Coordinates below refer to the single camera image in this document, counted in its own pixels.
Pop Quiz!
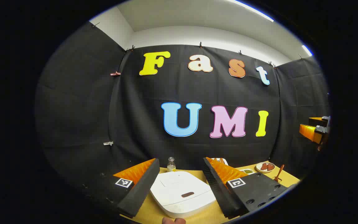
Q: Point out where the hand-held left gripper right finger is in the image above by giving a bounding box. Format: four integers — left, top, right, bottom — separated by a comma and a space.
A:
201, 157, 290, 219

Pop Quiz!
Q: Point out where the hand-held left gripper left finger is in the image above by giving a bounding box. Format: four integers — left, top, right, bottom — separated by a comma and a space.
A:
83, 158, 161, 218

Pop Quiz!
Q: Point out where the white rice cooker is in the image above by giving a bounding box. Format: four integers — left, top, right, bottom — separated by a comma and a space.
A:
149, 171, 217, 218

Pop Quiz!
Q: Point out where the long ceiling light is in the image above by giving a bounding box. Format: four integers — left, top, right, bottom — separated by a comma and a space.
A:
229, 0, 274, 22

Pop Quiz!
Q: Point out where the round white plate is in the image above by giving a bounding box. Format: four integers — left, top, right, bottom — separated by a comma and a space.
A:
256, 162, 276, 173

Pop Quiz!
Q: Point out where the brown wooden spoon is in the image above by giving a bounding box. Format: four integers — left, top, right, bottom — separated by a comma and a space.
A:
274, 164, 285, 182

